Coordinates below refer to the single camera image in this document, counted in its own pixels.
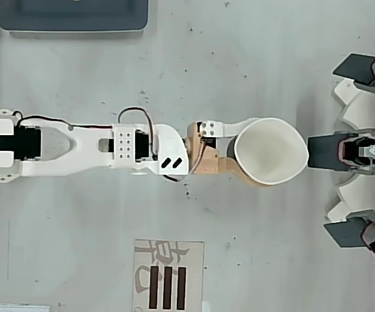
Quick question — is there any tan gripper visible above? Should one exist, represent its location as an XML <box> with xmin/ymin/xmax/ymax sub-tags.
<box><xmin>186</xmin><ymin>117</ymin><xmax>273</xmax><ymax>189</ymax></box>

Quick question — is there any white paper cup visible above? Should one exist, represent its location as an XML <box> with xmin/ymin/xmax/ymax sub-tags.
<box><xmin>225</xmin><ymin>117</ymin><xmax>309</xmax><ymax>186</ymax></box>

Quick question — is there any white gear-shaped valve base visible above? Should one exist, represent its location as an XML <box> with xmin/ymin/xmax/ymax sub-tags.
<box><xmin>323</xmin><ymin>79</ymin><xmax>375</xmax><ymax>226</ymax></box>

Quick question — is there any card with brown bars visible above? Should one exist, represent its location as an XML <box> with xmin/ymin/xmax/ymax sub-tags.
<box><xmin>132</xmin><ymin>239</ymin><xmax>205</xmax><ymax>312</ymax></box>

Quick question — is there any grey plastic tray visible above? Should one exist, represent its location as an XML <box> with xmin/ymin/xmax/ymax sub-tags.
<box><xmin>0</xmin><ymin>0</ymin><xmax>150</xmax><ymax>34</ymax></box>

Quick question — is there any white flat box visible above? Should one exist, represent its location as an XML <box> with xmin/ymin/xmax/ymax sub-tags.
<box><xmin>0</xmin><ymin>303</ymin><xmax>52</xmax><ymax>312</ymax></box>

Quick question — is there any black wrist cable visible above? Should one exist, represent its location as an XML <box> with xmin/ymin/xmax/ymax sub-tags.
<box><xmin>162</xmin><ymin>162</ymin><xmax>192</xmax><ymax>183</ymax></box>

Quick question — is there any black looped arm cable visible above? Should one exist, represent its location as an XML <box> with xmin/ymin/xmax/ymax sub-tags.
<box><xmin>118</xmin><ymin>107</ymin><xmax>158</xmax><ymax>157</ymax></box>

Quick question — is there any black and red arm cable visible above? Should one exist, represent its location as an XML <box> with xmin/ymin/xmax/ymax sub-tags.
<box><xmin>12</xmin><ymin>111</ymin><xmax>114</xmax><ymax>129</ymax></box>

